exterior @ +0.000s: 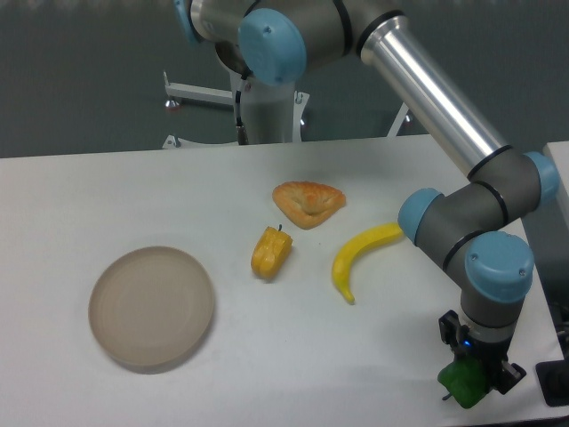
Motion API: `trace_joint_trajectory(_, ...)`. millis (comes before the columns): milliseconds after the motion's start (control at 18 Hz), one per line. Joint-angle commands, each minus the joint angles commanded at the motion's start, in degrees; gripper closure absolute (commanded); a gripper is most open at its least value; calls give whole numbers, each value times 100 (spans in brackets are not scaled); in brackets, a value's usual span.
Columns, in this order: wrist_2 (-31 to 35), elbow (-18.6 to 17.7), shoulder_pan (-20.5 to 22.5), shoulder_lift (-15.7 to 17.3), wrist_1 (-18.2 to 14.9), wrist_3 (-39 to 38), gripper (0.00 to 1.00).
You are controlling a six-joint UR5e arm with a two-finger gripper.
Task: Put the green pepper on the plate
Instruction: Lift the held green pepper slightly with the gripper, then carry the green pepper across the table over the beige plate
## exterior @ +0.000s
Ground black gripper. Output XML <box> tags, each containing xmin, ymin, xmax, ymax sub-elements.
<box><xmin>438</xmin><ymin>310</ymin><xmax>526</xmax><ymax>395</ymax></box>

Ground green toy pepper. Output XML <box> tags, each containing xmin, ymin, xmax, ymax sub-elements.
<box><xmin>437</xmin><ymin>356</ymin><xmax>488</xmax><ymax>409</ymax></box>

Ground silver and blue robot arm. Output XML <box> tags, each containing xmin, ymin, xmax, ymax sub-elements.
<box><xmin>173</xmin><ymin>1</ymin><xmax>559</xmax><ymax>400</ymax></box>

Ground yellow toy pepper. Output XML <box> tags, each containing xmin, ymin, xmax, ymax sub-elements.
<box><xmin>250</xmin><ymin>225</ymin><xmax>293</xmax><ymax>280</ymax></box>

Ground beige round plate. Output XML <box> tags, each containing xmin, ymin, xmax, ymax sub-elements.
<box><xmin>88</xmin><ymin>246</ymin><xmax>215</xmax><ymax>375</ymax></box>

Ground black device at right edge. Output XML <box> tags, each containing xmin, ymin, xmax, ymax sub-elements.
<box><xmin>534</xmin><ymin>302</ymin><xmax>569</xmax><ymax>407</ymax></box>

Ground yellow toy banana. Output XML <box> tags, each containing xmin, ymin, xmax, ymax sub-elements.
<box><xmin>331</xmin><ymin>222</ymin><xmax>404</xmax><ymax>305</ymax></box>

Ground triangular toy pastry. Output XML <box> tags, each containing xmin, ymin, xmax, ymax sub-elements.
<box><xmin>272</xmin><ymin>181</ymin><xmax>346</xmax><ymax>230</ymax></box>

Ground white robot stand frame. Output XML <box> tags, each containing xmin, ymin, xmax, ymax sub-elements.
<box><xmin>160</xmin><ymin>70</ymin><xmax>417</xmax><ymax>150</ymax></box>

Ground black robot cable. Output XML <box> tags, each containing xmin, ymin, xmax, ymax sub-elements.
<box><xmin>234</xmin><ymin>75</ymin><xmax>250</xmax><ymax>146</ymax></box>

